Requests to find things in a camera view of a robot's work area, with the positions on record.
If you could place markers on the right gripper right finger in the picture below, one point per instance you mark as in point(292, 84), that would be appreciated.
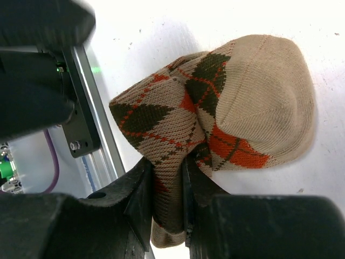
point(221, 225)

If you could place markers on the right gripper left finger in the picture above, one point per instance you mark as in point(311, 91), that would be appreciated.
point(114, 222)

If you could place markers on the orange green argyle sock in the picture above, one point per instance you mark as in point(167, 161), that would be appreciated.
point(248, 104)

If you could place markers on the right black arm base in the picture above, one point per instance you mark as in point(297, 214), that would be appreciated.
point(62, 76)

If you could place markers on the aluminium frame rail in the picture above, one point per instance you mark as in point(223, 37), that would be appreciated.
point(106, 161)

